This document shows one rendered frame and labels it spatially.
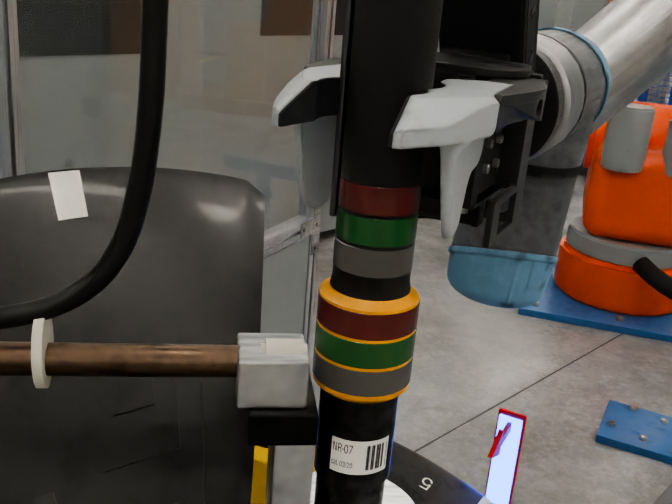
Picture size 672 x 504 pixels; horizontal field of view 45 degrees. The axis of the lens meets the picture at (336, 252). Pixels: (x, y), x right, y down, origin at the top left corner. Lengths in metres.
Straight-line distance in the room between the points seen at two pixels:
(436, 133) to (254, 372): 0.13
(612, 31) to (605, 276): 3.50
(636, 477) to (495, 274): 2.46
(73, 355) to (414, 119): 0.17
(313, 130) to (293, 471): 0.15
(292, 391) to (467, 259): 0.27
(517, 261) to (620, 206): 3.56
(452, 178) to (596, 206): 3.82
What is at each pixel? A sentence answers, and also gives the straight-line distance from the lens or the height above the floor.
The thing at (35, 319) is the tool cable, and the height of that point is 1.41.
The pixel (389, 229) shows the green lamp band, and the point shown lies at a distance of 0.32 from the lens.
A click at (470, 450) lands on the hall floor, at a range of 2.93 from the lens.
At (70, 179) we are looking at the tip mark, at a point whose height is 1.43.
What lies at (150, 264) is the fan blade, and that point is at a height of 1.39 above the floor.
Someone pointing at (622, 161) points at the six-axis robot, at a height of 0.78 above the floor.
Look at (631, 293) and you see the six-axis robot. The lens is 4.19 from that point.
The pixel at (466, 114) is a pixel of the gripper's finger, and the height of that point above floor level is 1.51.
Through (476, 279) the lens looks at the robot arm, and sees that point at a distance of 0.58.
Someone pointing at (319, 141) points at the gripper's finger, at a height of 1.48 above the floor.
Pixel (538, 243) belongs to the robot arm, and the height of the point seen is 1.38.
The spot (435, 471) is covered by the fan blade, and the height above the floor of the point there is 1.18.
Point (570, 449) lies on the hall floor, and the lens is 3.07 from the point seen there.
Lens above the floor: 1.56
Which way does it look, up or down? 20 degrees down
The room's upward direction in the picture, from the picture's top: 5 degrees clockwise
